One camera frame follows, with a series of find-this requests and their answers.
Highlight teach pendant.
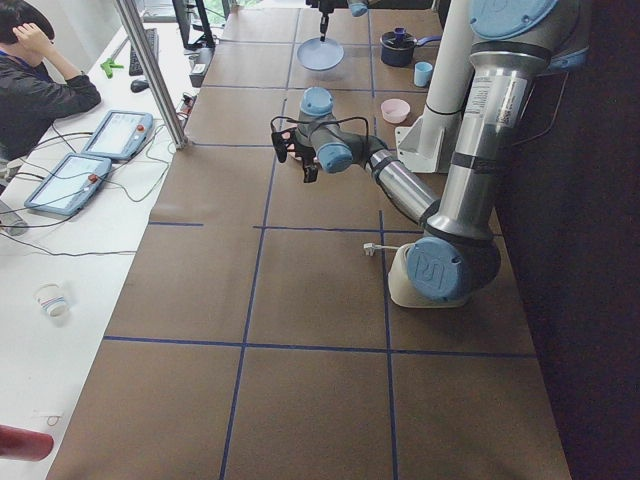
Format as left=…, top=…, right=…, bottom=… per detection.
left=24, top=153, right=112, bottom=216
left=82, top=110, right=154, bottom=162

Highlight white toaster cable with plug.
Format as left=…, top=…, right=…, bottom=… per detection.
left=361, top=241, right=401, bottom=257

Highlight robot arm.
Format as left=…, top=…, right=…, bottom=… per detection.
left=271, top=1, right=591, bottom=308
left=306, top=0, right=369, bottom=42

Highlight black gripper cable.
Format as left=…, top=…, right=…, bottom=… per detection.
left=269, top=114, right=371, bottom=151

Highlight far teach pendant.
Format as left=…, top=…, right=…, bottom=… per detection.
left=82, top=110, right=154, bottom=162

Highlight green clamp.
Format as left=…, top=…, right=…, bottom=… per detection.
left=100, top=58, right=124, bottom=79

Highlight pink bowl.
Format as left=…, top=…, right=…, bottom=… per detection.
left=380, top=98, right=411, bottom=125

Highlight red cylinder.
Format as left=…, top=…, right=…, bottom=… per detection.
left=0, top=425, right=54, bottom=461

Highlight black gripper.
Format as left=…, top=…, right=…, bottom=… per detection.
left=288, top=127, right=318, bottom=184
left=314, top=0, right=340, bottom=42

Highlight dark blue saucepan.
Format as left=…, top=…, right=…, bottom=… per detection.
left=380, top=27, right=442, bottom=67

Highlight aluminium frame post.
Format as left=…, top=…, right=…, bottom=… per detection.
left=114, top=0, right=188, bottom=150

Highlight light blue cup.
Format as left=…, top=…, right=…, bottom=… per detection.
left=413, top=61, right=433, bottom=87

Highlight orange black electronics board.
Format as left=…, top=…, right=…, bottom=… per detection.
left=177, top=93, right=197, bottom=116

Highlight light blue plate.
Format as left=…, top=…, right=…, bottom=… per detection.
left=297, top=38, right=344, bottom=71

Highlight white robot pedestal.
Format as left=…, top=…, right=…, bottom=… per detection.
left=396, top=0, right=474, bottom=173

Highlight person in black jacket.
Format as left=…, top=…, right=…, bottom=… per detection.
left=1, top=1, right=101, bottom=163

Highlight black computer mouse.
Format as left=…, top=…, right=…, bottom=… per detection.
left=130, top=79, right=149, bottom=93

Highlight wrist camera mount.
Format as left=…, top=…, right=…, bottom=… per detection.
left=271, top=127, right=296, bottom=163

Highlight black keyboard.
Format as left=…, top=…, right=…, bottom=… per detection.
left=128, top=27, right=160, bottom=78

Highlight near teach pendant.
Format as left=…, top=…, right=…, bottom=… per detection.
left=24, top=153, right=112, bottom=216

